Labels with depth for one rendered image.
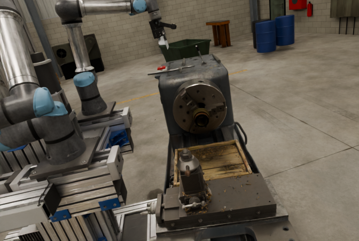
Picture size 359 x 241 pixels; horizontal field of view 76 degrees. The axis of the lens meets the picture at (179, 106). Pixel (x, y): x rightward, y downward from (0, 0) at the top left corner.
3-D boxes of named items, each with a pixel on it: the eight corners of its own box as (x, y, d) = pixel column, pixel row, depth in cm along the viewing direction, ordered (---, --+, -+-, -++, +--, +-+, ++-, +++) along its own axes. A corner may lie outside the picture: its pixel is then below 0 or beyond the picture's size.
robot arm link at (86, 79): (78, 101, 133) (70, 78, 128) (80, 94, 145) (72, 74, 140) (99, 95, 136) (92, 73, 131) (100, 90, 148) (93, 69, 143)
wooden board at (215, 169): (176, 154, 135) (174, 148, 133) (237, 145, 132) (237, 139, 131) (174, 191, 107) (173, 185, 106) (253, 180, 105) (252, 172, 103)
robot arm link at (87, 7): (48, -5, 115) (146, -7, 128) (53, -2, 125) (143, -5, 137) (54, 20, 119) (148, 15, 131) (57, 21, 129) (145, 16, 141)
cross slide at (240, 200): (160, 196, 98) (157, 188, 96) (262, 181, 95) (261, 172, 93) (156, 231, 82) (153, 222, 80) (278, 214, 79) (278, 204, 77)
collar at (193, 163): (177, 160, 86) (175, 153, 85) (198, 156, 85) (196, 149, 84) (177, 173, 78) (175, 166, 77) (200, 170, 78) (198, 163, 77)
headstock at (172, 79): (169, 104, 213) (160, 62, 199) (220, 95, 210) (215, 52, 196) (165, 135, 158) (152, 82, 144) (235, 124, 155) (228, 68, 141)
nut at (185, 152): (180, 155, 83) (179, 147, 81) (192, 153, 82) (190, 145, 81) (180, 162, 79) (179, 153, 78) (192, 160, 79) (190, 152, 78)
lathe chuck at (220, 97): (172, 126, 148) (173, 78, 136) (221, 127, 149) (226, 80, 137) (172, 133, 140) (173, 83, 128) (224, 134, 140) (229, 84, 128)
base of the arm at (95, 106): (79, 117, 136) (73, 102, 133) (86, 108, 150) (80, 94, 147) (104, 112, 137) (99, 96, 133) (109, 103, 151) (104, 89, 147)
